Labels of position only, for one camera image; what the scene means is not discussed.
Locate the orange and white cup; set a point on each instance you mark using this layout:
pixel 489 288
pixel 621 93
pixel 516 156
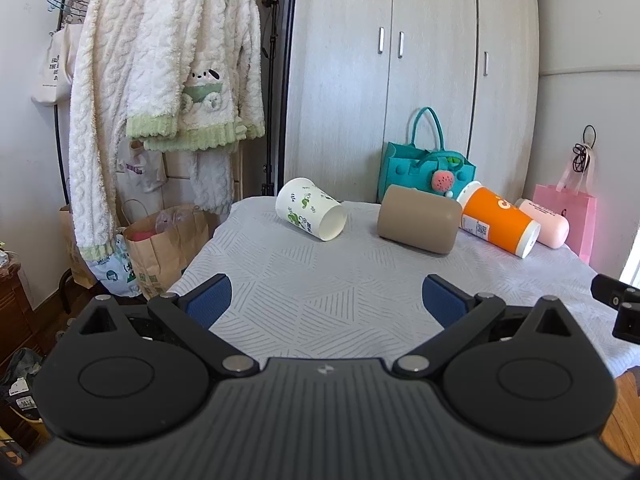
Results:
pixel 490 217

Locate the white paper cup green print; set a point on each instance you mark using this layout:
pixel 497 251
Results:
pixel 304 205

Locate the white wardrobe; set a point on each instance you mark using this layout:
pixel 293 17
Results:
pixel 360 74

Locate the cream fluffy cartoon jacket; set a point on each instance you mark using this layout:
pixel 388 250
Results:
pixel 195 81

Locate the teal felt handbag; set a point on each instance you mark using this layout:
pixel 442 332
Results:
pixel 440 172

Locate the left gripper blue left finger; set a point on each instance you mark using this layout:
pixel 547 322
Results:
pixel 189 317

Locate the pink paper gift bag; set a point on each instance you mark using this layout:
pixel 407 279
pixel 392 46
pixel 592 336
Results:
pixel 571 198

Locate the brown paper bag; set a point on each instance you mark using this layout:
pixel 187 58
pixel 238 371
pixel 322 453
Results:
pixel 162 246

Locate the tan steel tumbler cup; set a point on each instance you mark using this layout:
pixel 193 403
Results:
pixel 419 219

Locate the brown wooden cabinet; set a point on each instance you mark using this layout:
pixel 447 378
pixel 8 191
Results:
pixel 15 313

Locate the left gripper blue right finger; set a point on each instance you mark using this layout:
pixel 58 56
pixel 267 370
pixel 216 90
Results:
pixel 462 316

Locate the white patterned tablecloth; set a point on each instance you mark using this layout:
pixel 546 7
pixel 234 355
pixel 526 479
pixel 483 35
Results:
pixel 360 296

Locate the pink cup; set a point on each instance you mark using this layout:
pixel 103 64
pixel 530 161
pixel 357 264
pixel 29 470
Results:
pixel 554 228

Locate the white tote bag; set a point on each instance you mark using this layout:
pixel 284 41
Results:
pixel 52 67

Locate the black clothes rack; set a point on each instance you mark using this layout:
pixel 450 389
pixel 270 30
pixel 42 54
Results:
pixel 62 21

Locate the white fluffy robe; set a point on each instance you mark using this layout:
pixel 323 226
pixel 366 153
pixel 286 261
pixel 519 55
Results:
pixel 97 120

